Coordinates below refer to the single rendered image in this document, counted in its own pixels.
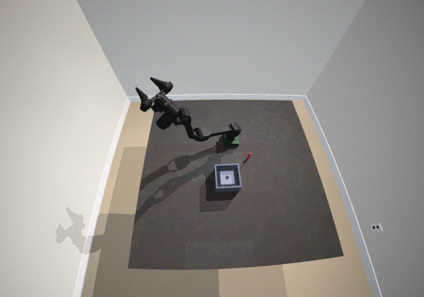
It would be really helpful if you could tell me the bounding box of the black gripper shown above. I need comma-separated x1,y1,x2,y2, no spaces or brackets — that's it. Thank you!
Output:
136,77,173,112

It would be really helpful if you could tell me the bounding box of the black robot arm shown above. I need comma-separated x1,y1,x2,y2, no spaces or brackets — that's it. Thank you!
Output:
157,103,241,142

